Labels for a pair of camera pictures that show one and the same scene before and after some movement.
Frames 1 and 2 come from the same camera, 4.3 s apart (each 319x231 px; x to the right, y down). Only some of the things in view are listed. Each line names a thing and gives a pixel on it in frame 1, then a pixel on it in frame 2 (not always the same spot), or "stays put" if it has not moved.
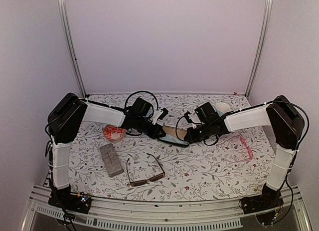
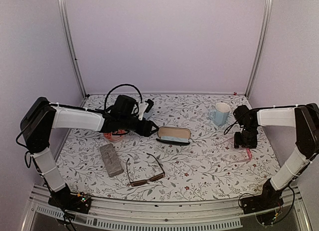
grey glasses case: x=111 y=160 stays put
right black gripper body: x=200 y=136 → x=247 y=139
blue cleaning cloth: x=168 y=137 stays put
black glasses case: x=171 y=136 stays put
